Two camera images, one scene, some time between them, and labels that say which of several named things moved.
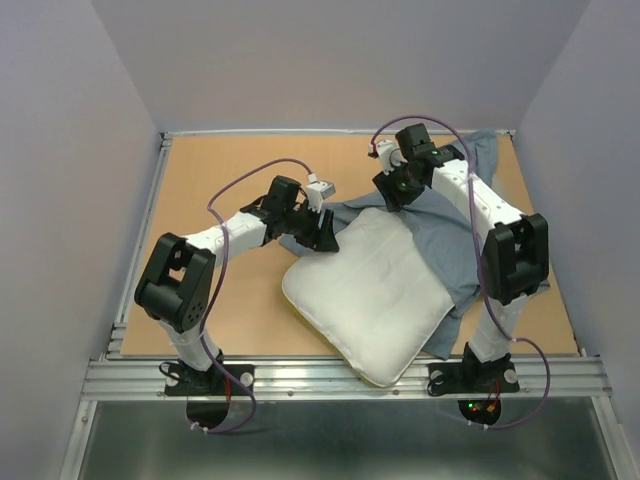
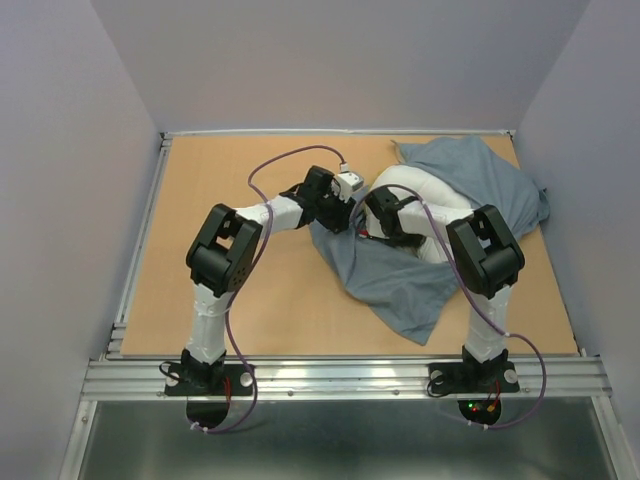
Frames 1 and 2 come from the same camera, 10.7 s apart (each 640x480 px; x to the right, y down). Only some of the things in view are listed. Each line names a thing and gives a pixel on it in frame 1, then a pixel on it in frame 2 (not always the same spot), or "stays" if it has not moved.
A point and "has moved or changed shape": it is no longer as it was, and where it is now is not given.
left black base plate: x=216 y=381 stays
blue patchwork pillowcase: x=449 y=235 has moved or changed shape
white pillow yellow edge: x=377 y=300 has moved or changed shape
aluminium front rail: x=118 y=378 stays
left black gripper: x=322 y=240 → x=340 y=221
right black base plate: x=483 y=377 stays
